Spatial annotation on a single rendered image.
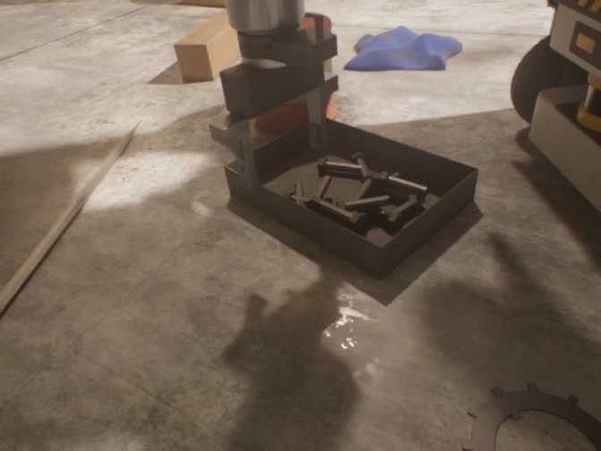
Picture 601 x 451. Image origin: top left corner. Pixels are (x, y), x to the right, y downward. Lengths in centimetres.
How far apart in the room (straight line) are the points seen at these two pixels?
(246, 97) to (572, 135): 46
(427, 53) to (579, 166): 68
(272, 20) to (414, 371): 41
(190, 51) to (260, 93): 82
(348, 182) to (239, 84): 34
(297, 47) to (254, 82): 7
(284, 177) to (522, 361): 50
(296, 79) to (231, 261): 28
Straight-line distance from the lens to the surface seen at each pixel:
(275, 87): 59
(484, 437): 53
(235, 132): 57
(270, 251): 71
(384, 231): 72
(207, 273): 70
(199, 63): 138
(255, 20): 55
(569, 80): 98
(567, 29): 79
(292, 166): 90
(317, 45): 53
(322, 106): 67
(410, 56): 135
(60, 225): 89
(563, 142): 80
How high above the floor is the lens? 46
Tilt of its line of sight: 38 degrees down
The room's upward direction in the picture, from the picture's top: 7 degrees counter-clockwise
